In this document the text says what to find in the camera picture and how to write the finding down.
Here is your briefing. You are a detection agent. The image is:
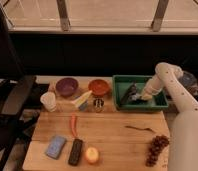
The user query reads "blue-grey towel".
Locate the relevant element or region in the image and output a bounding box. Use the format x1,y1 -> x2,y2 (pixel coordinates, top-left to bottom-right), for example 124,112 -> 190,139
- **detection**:
131,93 -> 141,101

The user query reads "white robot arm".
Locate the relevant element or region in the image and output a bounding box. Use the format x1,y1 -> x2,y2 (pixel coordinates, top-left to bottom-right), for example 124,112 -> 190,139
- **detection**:
141,62 -> 198,171

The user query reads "dark object in tray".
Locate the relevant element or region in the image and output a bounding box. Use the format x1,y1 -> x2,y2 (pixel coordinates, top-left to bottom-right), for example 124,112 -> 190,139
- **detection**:
120,83 -> 137,105

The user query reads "green plastic tray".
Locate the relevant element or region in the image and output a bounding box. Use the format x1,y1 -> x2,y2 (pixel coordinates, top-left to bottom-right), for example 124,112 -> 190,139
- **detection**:
112,75 -> 168,111

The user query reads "thin dark twig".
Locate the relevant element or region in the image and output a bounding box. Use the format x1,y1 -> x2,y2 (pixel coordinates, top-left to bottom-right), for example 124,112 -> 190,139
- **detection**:
124,125 -> 156,133

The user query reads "round grey device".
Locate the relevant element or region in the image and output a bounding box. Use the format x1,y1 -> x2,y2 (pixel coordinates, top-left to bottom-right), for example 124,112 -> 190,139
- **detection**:
179,71 -> 197,87

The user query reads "small dark metal can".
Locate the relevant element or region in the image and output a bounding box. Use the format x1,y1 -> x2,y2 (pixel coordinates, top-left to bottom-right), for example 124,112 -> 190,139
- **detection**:
93,98 -> 104,113

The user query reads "orange bowl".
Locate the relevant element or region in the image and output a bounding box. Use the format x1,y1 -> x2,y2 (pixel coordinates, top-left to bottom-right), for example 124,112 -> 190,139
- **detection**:
88,79 -> 110,97

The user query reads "bunch of dark grapes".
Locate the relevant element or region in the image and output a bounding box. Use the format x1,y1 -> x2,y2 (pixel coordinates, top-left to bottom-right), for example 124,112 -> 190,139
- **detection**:
145,135 -> 169,167

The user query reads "purple bowl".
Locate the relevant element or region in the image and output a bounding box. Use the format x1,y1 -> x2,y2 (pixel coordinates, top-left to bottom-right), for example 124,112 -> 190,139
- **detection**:
56,77 -> 79,97

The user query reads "yellow round fruit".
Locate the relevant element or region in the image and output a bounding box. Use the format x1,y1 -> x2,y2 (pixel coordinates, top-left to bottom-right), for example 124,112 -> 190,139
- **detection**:
85,147 -> 99,164

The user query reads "black remote bar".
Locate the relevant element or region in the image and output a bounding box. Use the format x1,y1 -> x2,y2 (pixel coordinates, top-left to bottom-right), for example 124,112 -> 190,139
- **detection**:
68,138 -> 83,166

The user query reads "white cup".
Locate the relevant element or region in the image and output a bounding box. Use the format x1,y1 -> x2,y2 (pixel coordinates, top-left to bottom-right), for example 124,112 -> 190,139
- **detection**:
40,92 -> 56,112

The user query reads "blue sponge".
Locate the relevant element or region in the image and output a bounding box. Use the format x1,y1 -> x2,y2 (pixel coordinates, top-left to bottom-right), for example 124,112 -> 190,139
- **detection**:
45,135 -> 67,159

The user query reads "black office chair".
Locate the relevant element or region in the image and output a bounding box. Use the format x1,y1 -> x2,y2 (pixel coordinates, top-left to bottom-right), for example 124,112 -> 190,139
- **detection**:
0,4 -> 38,171

